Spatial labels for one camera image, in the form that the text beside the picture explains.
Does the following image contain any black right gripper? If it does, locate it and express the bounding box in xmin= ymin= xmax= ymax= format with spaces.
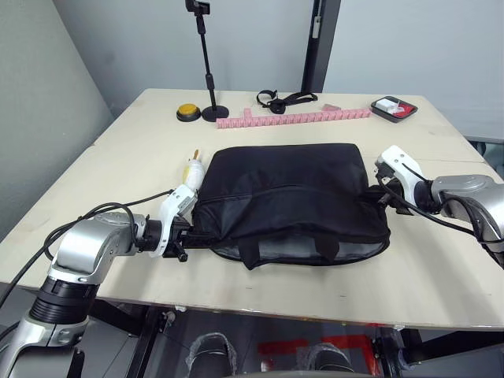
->
xmin=371 ymin=164 xmax=413 ymax=217

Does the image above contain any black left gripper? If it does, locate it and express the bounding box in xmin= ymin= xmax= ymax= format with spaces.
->
xmin=162 ymin=214 xmax=195 ymax=263

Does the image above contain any black laptop bag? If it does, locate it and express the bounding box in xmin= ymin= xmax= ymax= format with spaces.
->
xmin=187 ymin=143 xmax=391 ymax=271

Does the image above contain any black tray red lining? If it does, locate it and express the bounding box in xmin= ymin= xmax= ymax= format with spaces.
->
xmin=370 ymin=94 xmax=420 ymax=126

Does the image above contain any pink ruler strip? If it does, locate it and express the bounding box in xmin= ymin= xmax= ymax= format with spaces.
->
xmin=216 ymin=107 xmax=372 ymax=130

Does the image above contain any dark rounded robot foot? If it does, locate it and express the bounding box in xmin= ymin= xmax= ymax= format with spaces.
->
xmin=306 ymin=342 xmax=356 ymax=378
xmin=187 ymin=332 xmax=238 ymax=378

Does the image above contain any yellow push button black base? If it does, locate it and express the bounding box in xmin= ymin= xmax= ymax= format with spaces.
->
xmin=176 ymin=102 xmax=202 ymax=122

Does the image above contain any black phone stand round base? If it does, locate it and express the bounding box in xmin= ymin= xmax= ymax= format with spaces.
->
xmin=184 ymin=0 xmax=232 ymax=121

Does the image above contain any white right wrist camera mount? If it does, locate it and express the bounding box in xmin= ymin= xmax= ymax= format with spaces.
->
xmin=373 ymin=145 xmax=428 ymax=206

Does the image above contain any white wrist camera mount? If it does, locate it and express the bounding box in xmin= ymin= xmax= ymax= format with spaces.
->
xmin=149 ymin=184 xmax=198 ymax=259
xmin=373 ymin=145 xmax=428 ymax=206

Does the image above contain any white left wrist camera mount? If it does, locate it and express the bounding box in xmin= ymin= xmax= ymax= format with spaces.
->
xmin=149 ymin=184 xmax=198 ymax=259

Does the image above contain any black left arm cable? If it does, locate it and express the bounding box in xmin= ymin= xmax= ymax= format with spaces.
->
xmin=0 ymin=190 xmax=176 ymax=306

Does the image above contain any black table frame leg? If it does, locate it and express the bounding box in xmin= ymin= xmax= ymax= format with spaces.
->
xmin=126 ymin=306 xmax=176 ymax=378
xmin=372 ymin=325 xmax=504 ymax=378

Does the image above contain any black strap with buckle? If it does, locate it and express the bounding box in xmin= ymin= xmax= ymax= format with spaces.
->
xmin=256 ymin=89 xmax=319 ymax=116

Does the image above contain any dark vertical post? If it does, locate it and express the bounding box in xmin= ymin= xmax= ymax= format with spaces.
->
xmin=300 ymin=0 xmax=336 ymax=94

